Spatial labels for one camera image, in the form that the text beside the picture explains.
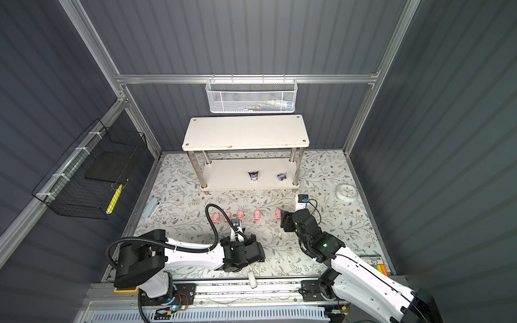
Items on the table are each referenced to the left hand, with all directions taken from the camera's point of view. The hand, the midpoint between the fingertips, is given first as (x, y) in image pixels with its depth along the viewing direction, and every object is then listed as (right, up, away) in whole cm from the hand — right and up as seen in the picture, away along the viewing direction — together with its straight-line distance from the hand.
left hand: (247, 239), depth 84 cm
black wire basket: (-57, +25, -12) cm, 63 cm away
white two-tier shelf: (-3, +40, +35) cm, 53 cm away
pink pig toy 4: (+14, +9, +9) cm, 19 cm away
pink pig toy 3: (+4, +8, +9) cm, 13 cm away
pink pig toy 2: (-4, +9, +9) cm, 13 cm away
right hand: (+18, +12, -4) cm, 22 cm away
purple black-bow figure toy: (+16, +26, +13) cm, 34 cm away
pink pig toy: (-15, +7, +7) cm, 18 cm away
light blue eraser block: (-46, +11, +9) cm, 48 cm away
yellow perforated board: (-44, +18, -17) cm, 51 cm away
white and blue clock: (+49, +18, +15) cm, 54 cm away
